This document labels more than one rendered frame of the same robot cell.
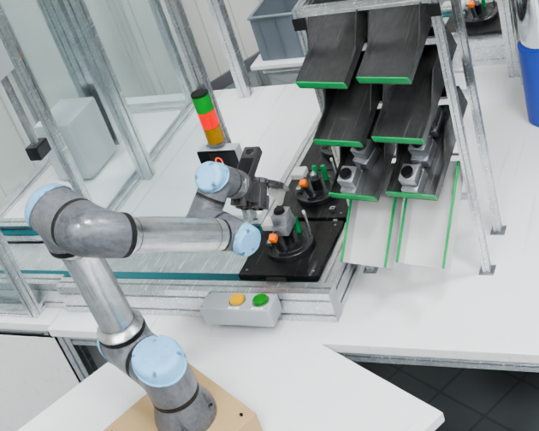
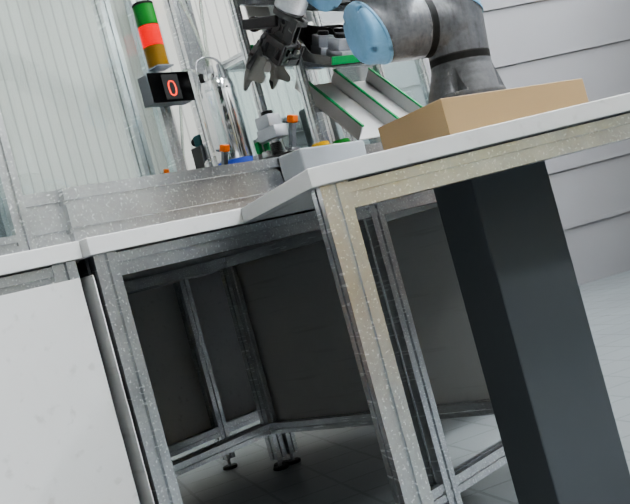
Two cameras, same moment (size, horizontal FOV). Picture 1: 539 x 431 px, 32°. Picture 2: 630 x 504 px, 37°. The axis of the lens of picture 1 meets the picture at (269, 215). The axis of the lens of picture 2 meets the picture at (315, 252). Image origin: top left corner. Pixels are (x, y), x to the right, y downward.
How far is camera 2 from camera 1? 3.26 m
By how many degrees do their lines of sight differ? 80
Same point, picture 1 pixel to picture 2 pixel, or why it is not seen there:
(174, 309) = (236, 202)
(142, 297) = (198, 184)
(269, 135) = not seen: outside the picture
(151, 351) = not seen: outside the picture
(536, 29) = (241, 136)
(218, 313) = (319, 153)
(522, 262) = not seen: hidden behind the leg
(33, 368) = (17, 388)
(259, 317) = (357, 152)
